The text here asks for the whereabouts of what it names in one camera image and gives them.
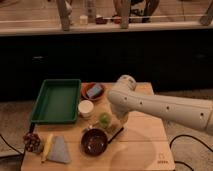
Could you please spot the bunch of dark grapes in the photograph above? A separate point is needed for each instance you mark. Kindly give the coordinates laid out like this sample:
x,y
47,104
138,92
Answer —
x,y
31,142

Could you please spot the orange bowl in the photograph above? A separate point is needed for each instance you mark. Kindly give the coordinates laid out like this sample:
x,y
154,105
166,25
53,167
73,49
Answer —
x,y
87,86

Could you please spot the grey blue cloth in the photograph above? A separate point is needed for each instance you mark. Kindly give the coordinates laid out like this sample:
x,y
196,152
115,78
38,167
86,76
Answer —
x,y
59,151

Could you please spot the green plastic tray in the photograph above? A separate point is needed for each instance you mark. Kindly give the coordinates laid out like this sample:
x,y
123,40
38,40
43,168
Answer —
x,y
57,102

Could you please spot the dark purple pan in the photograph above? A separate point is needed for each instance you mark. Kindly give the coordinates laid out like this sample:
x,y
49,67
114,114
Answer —
x,y
94,142

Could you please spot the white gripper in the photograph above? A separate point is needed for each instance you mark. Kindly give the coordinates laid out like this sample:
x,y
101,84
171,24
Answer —
x,y
121,113

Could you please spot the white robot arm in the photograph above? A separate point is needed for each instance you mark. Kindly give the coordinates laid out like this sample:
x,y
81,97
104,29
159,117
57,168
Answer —
x,y
193,113

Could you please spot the blue sponge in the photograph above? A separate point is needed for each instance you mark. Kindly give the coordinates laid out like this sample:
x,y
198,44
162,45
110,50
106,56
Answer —
x,y
94,91

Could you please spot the white paper cup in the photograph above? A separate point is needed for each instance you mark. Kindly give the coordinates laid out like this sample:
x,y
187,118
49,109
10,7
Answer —
x,y
85,108

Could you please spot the green lime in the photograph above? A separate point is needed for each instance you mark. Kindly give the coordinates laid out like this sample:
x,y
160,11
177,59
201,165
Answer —
x,y
104,120

